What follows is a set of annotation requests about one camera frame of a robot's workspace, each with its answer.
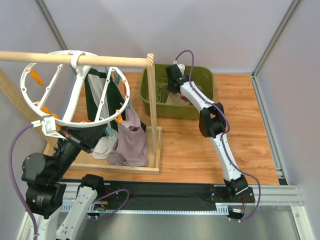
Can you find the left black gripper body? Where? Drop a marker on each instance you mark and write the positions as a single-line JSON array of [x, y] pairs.
[[78, 141]]

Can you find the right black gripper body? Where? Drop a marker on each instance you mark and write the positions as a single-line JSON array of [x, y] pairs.
[[171, 81]]

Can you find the teal clothes peg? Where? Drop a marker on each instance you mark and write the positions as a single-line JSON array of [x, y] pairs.
[[109, 132]]

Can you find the white round clip hanger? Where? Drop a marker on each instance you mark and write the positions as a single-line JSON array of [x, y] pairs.
[[80, 61]]

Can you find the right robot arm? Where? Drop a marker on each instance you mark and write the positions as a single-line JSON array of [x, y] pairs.
[[212, 125]]

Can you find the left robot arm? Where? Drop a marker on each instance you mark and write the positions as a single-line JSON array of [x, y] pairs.
[[43, 174]]

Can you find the white cloth garment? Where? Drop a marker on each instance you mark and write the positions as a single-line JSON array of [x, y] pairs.
[[104, 147]]

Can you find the olive green plastic basin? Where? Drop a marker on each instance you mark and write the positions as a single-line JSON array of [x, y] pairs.
[[201, 76]]

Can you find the orange clothes peg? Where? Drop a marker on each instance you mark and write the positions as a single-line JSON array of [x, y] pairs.
[[35, 76], [47, 111], [119, 119]]

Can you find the dark green white garment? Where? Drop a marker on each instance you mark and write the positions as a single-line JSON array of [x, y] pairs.
[[94, 84]]

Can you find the lilac pink garment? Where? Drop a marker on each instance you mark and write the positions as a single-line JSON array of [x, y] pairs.
[[131, 148]]

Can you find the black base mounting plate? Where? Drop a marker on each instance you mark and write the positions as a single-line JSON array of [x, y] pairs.
[[160, 196]]

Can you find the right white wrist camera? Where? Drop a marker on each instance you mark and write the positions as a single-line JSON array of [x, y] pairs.
[[180, 66]]

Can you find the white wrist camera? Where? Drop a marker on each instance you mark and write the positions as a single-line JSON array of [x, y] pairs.
[[48, 126], [180, 66]]

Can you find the wooden hanging rack frame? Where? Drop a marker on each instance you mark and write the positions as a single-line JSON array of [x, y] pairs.
[[154, 131]]

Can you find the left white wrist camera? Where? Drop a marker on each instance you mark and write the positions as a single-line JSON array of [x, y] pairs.
[[48, 126]]

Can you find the aluminium frame rail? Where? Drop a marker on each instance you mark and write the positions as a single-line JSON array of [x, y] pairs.
[[266, 195]]

